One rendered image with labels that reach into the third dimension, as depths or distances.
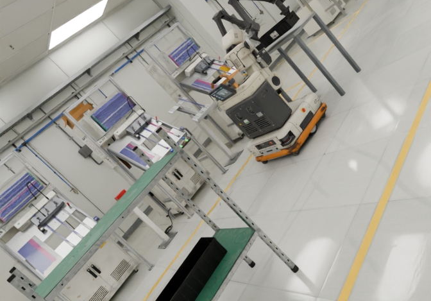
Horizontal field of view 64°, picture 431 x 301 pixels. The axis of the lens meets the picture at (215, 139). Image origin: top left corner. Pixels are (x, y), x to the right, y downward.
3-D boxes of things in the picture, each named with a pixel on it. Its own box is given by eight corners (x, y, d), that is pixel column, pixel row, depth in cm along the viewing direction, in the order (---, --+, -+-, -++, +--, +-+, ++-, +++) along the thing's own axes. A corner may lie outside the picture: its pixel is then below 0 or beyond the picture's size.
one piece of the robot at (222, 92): (244, 94, 312) (222, 83, 304) (225, 105, 343) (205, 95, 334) (246, 83, 316) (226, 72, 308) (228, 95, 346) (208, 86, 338)
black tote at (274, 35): (260, 52, 392) (253, 45, 390) (267, 43, 400) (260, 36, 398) (292, 27, 343) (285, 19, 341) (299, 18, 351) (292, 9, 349)
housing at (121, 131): (146, 118, 461) (143, 110, 450) (120, 142, 436) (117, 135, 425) (142, 116, 464) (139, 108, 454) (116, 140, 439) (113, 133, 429)
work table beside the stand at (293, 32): (344, 95, 347) (293, 33, 333) (297, 114, 408) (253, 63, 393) (361, 69, 368) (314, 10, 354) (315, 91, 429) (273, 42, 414)
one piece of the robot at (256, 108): (289, 138, 313) (228, 68, 298) (256, 149, 360) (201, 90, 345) (306, 115, 328) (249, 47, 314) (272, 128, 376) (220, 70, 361)
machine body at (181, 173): (213, 176, 467) (181, 143, 456) (182, 216, 431) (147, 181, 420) (193, 183, 521) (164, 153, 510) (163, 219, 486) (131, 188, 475)
